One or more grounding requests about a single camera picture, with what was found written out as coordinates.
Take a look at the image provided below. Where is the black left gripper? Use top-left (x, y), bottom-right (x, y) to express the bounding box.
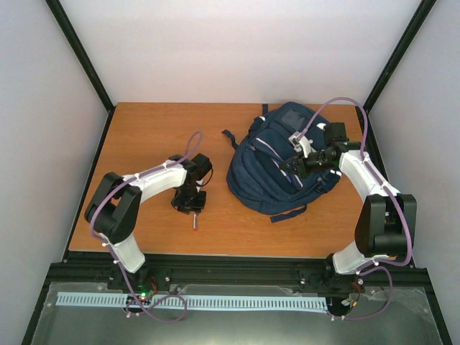
top-left (173, 185), bottom-right (207, 215)

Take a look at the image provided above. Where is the navy blue student backpack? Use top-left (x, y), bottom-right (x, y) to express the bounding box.
top-left (222, 102), bottom-right (341, 223)

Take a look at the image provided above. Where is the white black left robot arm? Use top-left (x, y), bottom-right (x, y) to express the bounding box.
top-left (84, 154), bottom-right (213, 290)

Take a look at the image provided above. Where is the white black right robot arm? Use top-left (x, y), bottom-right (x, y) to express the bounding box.
top-left (280, 123), bottom-right (417, 285)

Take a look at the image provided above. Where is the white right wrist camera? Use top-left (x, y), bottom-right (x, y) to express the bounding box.
top-left (288, 132), bottom-right (315, 157)

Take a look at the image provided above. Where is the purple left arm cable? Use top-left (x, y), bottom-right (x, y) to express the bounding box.
top-left (88, 130), bottom-right (203, 321)

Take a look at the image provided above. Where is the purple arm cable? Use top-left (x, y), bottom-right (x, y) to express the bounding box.
top-left (88, 130), bottom-right (203, 321)
top-left (294, 96), bottom-right (413, 322)

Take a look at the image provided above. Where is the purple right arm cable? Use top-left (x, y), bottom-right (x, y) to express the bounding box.
top-left (294, 96), bottom-right (413, 322)

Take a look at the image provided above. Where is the light blue slotted cable duct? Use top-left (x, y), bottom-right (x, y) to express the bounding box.
top-left (55, 292), bottom-right (328, 313)

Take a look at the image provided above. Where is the black aluminium frame rail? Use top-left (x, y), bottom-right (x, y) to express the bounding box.
top-left (45, 251), bottom-right (431, 295)

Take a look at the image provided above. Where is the black right frame post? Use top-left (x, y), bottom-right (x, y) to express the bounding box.
top-left (362, 0), bottom-right (438, 111)

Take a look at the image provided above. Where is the black frame post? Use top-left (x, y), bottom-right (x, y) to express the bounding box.
top-left (362, 0), bottom-right (438, 111)
top-left (45, 0), bottom-right (116, 112)

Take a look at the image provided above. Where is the black left frame post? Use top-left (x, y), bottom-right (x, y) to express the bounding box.
top-left (45, 0), bottom-right (116, 112)

